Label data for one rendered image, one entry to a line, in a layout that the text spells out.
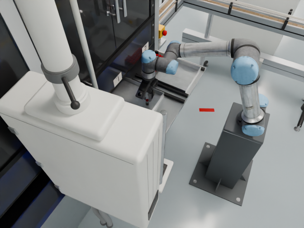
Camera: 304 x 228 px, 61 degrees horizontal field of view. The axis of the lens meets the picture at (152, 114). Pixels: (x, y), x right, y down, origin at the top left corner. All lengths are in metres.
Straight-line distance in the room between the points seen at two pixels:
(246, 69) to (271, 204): 1.50
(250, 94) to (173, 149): 1.30
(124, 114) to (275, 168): 2.04
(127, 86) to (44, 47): 1.19
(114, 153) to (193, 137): 1.91
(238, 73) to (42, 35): 0.88
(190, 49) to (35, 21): 0.96
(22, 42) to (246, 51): 0.91
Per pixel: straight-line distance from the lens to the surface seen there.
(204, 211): 2.29
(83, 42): 1.12
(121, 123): 0.75
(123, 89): 1.74
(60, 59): 0.63
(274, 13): 2.54
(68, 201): 1.82
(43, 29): 0.59
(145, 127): 0.74
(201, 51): 1.39
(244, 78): 1.25
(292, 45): 3.94
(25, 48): 1.02
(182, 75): 1.84
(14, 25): 0.97
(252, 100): 1.38
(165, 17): 2.29
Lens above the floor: 2.16
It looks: 53 degrees down
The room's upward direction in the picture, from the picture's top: straight up
